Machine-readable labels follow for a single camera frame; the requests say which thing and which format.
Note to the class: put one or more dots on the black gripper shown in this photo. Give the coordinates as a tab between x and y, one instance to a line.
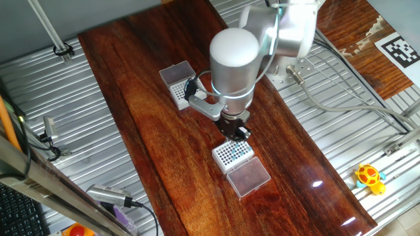
231	126

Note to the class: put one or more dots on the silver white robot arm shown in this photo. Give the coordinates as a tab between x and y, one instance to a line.
234	65

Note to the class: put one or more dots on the white hinged pipette tip box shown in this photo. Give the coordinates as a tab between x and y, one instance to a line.
175	72
249	178

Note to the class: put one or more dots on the purple pipette tip box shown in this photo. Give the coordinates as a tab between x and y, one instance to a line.
122	216

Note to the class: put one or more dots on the glossy wooden board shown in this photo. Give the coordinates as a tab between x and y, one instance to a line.
147	147

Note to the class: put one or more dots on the yellow orange turtle toy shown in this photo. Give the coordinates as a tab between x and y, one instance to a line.
369	175

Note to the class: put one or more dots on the aluminium profile bar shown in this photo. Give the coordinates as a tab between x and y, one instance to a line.
413	109

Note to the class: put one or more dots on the white paper marker sheet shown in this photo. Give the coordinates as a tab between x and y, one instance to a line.
402	49

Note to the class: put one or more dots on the black rod clamp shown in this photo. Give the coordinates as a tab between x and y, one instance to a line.
70	51

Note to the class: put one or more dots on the grey flat panel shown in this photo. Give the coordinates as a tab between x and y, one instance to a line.
403	13

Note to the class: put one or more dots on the aluminium rod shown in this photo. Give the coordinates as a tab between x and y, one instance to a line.
46	26

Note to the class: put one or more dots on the orange pole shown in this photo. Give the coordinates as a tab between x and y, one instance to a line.
8	128

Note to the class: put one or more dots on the black keyboard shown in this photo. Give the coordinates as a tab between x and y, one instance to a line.
19	213

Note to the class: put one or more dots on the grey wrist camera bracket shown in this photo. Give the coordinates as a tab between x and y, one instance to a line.
205	108

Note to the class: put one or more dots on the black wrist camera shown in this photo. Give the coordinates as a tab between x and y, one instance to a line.
190	89

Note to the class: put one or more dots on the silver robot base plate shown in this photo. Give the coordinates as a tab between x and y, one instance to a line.
305	70

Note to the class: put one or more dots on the aluminium profile bracket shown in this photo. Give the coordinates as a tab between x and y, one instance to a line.
392	149

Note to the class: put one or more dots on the aluminium frame beam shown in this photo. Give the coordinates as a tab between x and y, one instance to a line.
33	173

